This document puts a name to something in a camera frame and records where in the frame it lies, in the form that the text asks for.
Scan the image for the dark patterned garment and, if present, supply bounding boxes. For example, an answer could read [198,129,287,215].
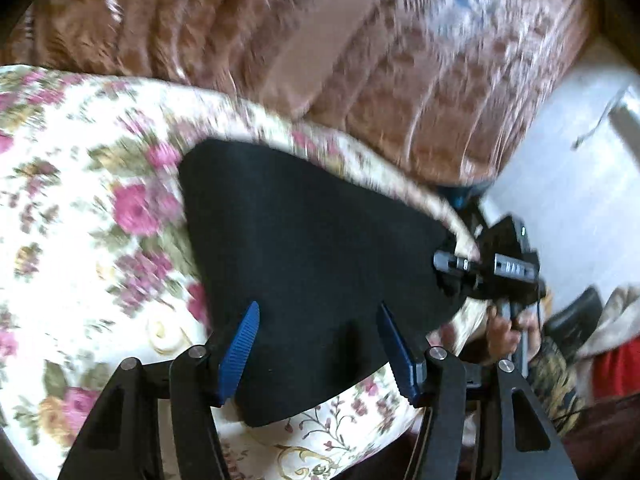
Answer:
[527,337,587,436]

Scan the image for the grey furniture leg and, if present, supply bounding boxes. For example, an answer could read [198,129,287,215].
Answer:
[572,87,640,151]

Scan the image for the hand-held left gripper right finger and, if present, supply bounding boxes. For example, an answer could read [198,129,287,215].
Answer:
[376,302,576,480]

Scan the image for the black pants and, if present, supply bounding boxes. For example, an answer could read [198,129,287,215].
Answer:
[177,138,468,428]

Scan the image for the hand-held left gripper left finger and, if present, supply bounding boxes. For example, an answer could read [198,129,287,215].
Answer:
[57,301,261,480]

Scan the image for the red and white garment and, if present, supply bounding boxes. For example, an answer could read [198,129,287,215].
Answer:
[574,284,640,403]

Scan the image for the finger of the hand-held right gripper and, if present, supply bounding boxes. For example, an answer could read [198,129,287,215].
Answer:
[433,251,482,281]

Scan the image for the floral bed sheet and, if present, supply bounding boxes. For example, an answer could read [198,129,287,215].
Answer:
[0,65,491,480]

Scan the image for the black object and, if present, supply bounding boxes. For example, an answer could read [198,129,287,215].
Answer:
[544,286,603,343]

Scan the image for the person's right hand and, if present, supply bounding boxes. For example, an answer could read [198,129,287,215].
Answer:
[486,304,543,361]

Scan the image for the brown patterned blanket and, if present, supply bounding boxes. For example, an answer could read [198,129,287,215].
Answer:
[0,0,601,186]

